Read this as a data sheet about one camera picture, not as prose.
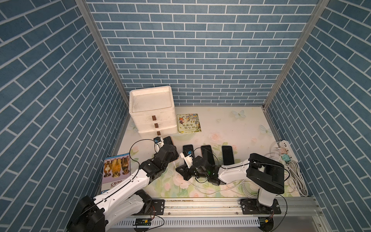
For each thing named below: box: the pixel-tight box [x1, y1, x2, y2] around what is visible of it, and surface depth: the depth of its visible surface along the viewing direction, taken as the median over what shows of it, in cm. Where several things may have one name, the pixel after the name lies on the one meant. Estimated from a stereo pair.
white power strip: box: [278, 140, 296, 160], surface depth 96 cm
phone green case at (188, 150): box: [182, 144, 194, 158], surface depth 76 cm
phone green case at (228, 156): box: [222, 145, 235, 166], surface depth 96 cm
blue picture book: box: [100, 152, 131, 195], surface depth 89 cm
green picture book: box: [176, 113, 202, 134], surface depth 111 cm
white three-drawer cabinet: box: [128, 85, 178, 139], surface depth 93 cm
